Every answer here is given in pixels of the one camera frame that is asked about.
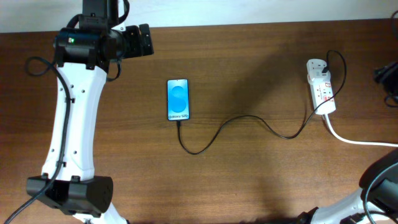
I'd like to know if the blue Galaxy smartphone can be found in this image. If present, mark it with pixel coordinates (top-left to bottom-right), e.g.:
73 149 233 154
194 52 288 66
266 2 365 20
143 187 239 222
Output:
167 79 190 121

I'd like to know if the black USB charging cable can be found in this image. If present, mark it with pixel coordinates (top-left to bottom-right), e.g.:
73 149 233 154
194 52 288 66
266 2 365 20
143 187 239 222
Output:
176 50 348 156

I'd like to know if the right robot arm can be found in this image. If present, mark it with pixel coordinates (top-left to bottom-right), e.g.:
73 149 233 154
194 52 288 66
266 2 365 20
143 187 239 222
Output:
296 58 397 224

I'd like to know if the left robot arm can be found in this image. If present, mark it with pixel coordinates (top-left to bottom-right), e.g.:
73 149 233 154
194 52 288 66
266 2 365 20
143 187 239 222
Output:
26 0 154 223

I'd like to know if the white USB charger adapter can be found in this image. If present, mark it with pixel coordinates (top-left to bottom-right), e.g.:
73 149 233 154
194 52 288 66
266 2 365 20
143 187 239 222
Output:
306 58 331 85

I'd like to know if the white power strip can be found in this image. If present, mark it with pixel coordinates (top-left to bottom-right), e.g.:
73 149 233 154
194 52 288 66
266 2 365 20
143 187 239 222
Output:
309 79 336 115

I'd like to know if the white power strip cord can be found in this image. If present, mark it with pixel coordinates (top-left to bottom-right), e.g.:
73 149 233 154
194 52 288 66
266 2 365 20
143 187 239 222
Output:
324 113 398 148

